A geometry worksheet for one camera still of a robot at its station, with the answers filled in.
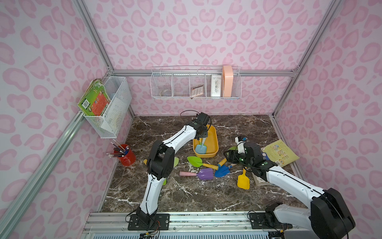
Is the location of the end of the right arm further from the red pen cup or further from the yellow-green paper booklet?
the red pen cup

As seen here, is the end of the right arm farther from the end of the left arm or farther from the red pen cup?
the red pen cup

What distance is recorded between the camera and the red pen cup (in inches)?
34.2

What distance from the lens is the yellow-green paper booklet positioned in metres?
0.96
